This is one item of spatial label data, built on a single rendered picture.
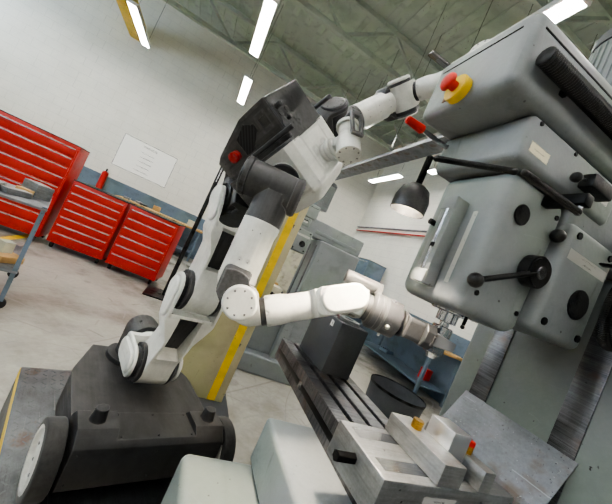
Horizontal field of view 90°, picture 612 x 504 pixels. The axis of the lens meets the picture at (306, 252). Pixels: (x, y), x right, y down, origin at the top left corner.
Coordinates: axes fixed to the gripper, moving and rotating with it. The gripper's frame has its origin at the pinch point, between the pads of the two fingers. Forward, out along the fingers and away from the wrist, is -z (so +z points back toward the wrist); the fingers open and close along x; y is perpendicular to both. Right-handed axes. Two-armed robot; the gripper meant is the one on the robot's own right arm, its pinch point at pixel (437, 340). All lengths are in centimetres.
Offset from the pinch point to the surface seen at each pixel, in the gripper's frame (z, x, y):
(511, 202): 3.1, -11.7, -32.7
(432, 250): 11.7, -5.5, -18.1
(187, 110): 522, 764, -250
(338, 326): 17.1, 34.0, 11.9
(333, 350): 15.4, 33.1, 20.1
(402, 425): 4.8, -11.4, 18.1
